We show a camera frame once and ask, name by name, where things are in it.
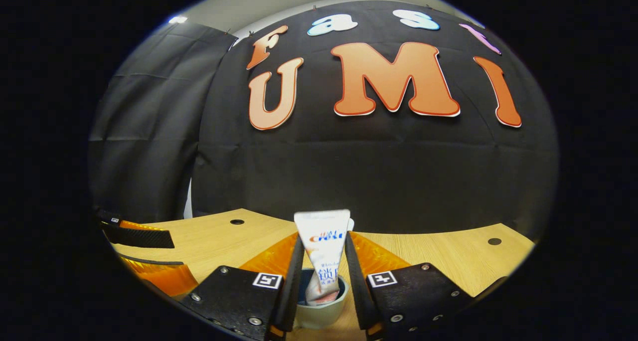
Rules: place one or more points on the white and blue toothbrush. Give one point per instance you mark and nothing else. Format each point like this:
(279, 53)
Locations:
(351, 225)

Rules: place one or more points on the wooden desktop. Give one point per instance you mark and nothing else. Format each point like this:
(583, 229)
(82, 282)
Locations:
(448, 261)

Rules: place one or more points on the black backdrop cloth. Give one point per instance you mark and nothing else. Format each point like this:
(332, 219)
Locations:
(374, 166)

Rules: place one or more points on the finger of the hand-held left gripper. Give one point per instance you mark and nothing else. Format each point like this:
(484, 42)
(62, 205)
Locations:
(139, 236)
(164, 278)

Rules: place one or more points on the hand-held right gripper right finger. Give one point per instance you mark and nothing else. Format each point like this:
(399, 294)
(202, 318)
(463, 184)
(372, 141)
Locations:
(413, 296)

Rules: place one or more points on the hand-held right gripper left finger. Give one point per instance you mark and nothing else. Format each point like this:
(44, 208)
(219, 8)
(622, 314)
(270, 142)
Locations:
(234, 296)

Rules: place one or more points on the white toothpaste tube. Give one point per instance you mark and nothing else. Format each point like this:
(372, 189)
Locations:
(324, 251)

